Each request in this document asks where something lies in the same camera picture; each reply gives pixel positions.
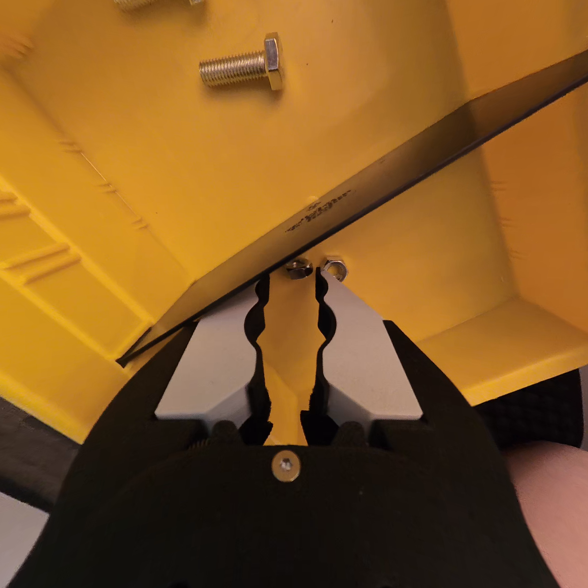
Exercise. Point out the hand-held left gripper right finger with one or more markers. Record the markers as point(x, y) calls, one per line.
point(363, 358)

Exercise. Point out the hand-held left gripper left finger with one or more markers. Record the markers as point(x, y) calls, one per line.
point(216, 363)

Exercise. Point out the silver hex nut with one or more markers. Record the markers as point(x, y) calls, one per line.
point(335, 268)
point(298, 269)

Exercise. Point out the yellow plastic bin with divider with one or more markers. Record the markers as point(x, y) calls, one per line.
point(183, 160)

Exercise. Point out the black textured mat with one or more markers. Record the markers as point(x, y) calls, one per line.
point(528, 413)

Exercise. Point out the black bin divider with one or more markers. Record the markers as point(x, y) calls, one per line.
point(413, 170)

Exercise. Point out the person's leg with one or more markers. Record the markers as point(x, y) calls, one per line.
point(556, 514)

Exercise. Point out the large silver hex bolt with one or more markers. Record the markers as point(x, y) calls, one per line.
point(234, 69)

